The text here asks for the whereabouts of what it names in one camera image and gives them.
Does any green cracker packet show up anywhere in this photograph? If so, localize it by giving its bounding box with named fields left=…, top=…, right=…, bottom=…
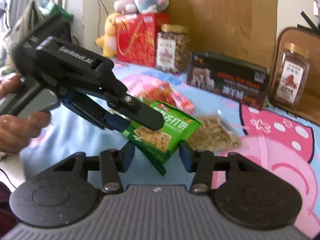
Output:
left=123, top=101, right=202, bottom=176

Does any person's left hand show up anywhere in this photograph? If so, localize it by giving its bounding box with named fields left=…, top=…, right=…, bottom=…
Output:
left=0, top=73, right=52, bottom=155

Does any clear sesame snack packet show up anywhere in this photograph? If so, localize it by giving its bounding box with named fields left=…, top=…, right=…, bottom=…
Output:
left=187, top=115, right=241, bottom=152

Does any orange red snack packet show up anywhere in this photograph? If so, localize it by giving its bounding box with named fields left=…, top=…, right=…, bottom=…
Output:
left=137, top=82, right=195, bottom=114

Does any yellow plush duck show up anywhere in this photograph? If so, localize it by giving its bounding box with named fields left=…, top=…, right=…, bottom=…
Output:
left=95, top=12, right=121, bottom=57

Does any red gift box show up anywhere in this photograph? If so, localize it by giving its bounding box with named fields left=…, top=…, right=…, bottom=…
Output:
left=116, top=13, right=170, bottom=68

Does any cashew nut jar gold lid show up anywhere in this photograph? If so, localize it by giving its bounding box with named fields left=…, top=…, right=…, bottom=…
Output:
left=155, top=24, right=190, bottom=74

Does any black sheep print tin box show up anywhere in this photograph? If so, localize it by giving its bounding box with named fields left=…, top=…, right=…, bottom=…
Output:
left=187, top=51, right=271, bottom=109

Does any cartoon pig bedsheet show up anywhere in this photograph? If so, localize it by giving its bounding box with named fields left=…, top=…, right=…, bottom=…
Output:
left=20, top=63, right=319, bottom=238

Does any pecan jar gold lid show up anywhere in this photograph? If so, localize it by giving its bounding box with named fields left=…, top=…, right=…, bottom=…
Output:
left=271, top=42, right=310, bottom=109

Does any brown seat cushion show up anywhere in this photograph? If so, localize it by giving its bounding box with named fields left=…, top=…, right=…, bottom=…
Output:
left=268, top=28, right=319, bottom=125

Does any wood grain board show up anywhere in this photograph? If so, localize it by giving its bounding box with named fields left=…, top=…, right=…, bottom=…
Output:
left=166, top=0, right=278, bottom=68

